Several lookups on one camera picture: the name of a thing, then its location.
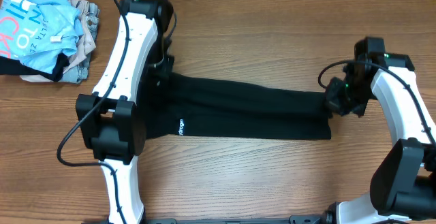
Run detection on black t-shirt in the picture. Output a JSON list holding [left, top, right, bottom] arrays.
[[138, 73, 331, 140]]

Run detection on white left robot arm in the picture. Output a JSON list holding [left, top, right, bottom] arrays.
[[76, 0, 174, 223]]

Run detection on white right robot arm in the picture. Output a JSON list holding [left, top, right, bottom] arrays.
[[322, 37, 435, 223]]

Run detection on beige garment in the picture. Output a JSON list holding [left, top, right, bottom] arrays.
[[18, 0, 98, 83]]

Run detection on denim jeans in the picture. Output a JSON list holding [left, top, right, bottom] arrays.
[[61, 2, 102, 84]]

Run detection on black garment in pile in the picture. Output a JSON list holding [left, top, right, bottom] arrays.
[[1, 54, 69, 82]]

